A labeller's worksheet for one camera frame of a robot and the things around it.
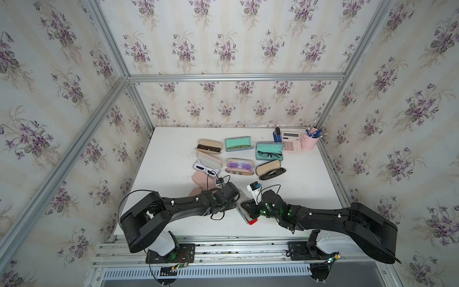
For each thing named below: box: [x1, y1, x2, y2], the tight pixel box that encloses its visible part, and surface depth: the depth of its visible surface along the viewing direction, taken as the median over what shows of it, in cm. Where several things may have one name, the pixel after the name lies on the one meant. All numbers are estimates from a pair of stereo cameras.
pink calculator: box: [282, 130, 302, 154], surface depth 113 cm
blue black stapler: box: [272, 126, 282, 143], surface depth 116 cm
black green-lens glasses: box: [257, 150, 283, 159], surface depth 109 cm
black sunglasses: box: [258, 167, 287, 180], surface depth 97 cm
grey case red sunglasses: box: [235, 189, 252, 225], surface depth 83 cm
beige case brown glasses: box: [195, 138, 224, 155], surface depth 110 cm
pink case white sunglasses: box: [191, 151, 223, 186], surface depth 100 cm
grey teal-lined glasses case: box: [224, 136, 254, 152], surface depth 111 cm
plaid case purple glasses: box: [225, 157, 256, 176], surface depth 100 cm
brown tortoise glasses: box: [196, 144, 222, 153], surface depth 110 cm
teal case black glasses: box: [255, 141, 284, 162], surface depth 108 cm
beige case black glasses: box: [255, 159, 287, 180], surface depth 100 cm
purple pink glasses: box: [228, 160, 253, 170], surface depth 101 cm
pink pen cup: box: [300, 133, 320, 151], surface depth 109 cm
